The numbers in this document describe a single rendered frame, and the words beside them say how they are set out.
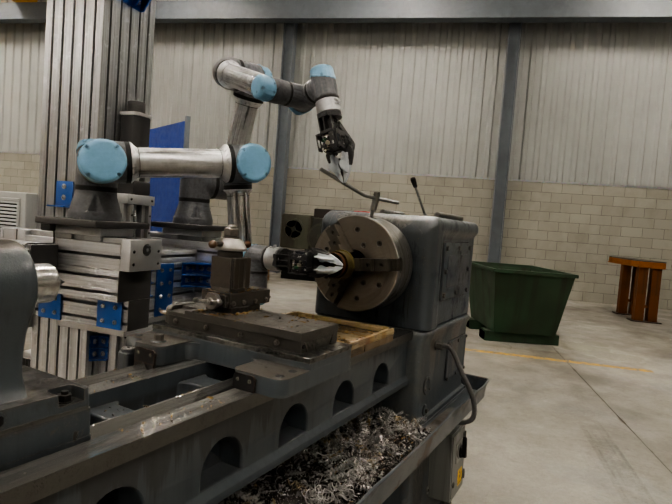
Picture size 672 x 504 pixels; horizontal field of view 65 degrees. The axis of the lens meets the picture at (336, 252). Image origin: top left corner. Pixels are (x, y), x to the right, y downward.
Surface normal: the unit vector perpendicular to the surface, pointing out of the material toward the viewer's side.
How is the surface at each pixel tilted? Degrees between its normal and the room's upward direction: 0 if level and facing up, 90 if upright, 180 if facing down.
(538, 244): 90
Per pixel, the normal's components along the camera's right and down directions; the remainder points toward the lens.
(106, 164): 0.35, 0.09
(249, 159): 0.58, 0.07
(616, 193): -0.20, 0.04
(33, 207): 0.94, 0.09
